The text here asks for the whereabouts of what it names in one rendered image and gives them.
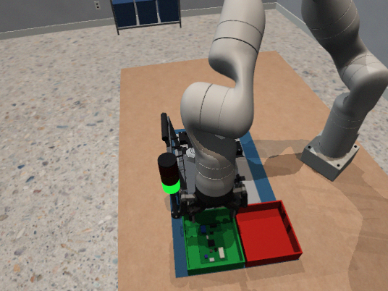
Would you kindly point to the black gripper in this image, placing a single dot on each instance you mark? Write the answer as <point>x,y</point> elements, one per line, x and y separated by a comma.
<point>198,198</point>

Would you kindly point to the green open tray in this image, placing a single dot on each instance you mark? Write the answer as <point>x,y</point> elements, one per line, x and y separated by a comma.
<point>231,241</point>

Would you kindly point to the green circuit board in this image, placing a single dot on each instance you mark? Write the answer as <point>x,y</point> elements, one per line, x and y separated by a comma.
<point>211,243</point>

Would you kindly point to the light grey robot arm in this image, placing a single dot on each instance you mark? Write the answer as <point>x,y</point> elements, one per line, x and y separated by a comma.
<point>215,115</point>

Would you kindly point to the red bin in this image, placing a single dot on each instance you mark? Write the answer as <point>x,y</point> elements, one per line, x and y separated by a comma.
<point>266,234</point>

